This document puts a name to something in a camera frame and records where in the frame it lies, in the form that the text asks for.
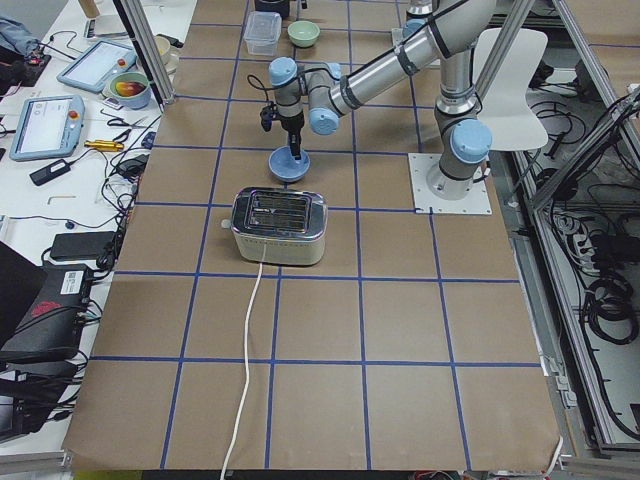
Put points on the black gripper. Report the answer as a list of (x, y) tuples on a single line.
[(293, 123)]

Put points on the light blue bowl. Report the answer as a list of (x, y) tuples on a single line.
[(286, 167)]

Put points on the light green bowl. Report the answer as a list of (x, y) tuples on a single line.
[(303, 33)]

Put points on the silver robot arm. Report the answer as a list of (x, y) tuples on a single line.
[(319, 96)]

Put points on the beige bowl with lemon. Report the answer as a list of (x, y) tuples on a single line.
[(168, 53)]

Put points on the blue bowl with fruit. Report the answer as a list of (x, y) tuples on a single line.
[(131, 89)]

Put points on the cream and chrome toaster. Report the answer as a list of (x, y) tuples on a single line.
[(279, 226)]

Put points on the clear plastic food container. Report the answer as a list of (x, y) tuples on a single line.
[(262, 33)]

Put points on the black scissors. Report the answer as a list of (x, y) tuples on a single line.
[(120, 122)]

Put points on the far blue teach pendant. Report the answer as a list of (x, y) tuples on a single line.
[(91, 70)]

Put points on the blue teach pendant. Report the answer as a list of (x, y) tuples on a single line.
[(48, 127), (91, 70)]

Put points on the white plastic chair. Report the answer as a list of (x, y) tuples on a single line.
[(505, 111)]

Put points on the black electronics box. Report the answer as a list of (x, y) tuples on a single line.
[(80, 246)]

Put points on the black power adapter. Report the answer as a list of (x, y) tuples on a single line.
[(50, 172)]

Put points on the near blue teach pendant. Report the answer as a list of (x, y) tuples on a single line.
[(48, 127)]

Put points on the black laptop computer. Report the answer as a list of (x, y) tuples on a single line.
[(41, 309)]

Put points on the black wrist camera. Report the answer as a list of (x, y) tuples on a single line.
[(269, 113)]

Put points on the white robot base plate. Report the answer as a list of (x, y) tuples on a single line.
[(434, 193)]

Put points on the yellow handled screwdriver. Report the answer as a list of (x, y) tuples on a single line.
[(103, 145)]

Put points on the aluminium frame post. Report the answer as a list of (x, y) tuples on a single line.
[(132, 15)]

